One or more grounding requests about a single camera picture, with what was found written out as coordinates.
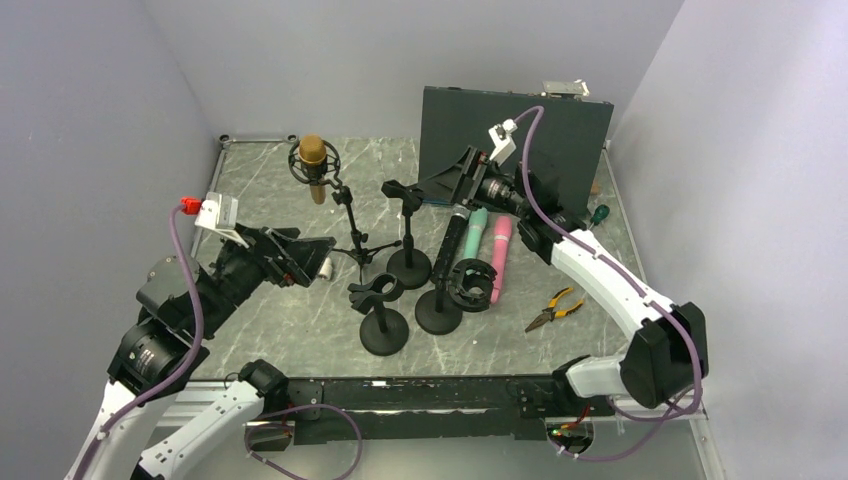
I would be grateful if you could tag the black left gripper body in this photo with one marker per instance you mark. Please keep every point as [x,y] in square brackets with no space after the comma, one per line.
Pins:
[254,261]

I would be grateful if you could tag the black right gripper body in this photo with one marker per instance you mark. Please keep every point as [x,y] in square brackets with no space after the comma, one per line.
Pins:
[496,190]

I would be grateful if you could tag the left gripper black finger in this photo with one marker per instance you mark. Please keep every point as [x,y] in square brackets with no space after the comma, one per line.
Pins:
[300,260]
[287,234]

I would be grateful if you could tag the mint green microphone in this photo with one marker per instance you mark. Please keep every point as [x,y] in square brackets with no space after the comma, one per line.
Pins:
[477,222]

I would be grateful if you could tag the pink microphone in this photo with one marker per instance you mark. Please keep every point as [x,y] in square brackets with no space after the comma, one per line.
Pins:
[502,236]

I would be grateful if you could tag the black pink-mic desk stand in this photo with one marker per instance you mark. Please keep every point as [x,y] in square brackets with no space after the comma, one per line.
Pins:
[411,266]

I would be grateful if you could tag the black clip desk stand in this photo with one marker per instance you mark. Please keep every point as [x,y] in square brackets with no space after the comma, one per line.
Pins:
[383,331]

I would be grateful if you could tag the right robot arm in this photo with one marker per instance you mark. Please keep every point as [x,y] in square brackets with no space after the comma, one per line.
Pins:
[666,359]

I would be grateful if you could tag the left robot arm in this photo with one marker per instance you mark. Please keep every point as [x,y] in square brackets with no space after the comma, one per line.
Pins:
[182,305]

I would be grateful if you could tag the gold condenser microphone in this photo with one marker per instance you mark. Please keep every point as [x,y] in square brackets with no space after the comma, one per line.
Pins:
[313,156]

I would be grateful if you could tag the white plastic connector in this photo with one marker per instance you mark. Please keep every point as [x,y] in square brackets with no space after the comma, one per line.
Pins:
[327,269]

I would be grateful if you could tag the dark green upright board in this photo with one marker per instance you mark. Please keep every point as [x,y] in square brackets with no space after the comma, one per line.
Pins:
[565,149]

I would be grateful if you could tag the metal clamp behind board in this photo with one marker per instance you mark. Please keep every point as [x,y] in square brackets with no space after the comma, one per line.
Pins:
[576,89]

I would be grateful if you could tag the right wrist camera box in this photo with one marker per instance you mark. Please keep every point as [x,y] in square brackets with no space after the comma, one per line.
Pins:
[503,143]

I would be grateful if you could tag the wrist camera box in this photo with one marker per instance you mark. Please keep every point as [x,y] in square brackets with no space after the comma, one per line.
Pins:
[503,143]
[216,212]

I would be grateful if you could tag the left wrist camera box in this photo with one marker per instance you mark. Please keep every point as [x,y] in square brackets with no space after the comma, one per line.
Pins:
[216,212]

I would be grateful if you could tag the green-handled screwdriver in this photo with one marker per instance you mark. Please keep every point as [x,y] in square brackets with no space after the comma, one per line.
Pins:
[599,215]

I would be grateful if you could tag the black shock-mount desk stand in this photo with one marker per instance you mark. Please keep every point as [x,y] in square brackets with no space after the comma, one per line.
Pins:
[467,287]

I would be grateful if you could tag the yellow-handled pliers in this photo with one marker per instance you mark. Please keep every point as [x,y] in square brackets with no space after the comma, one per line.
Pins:
[554,311]

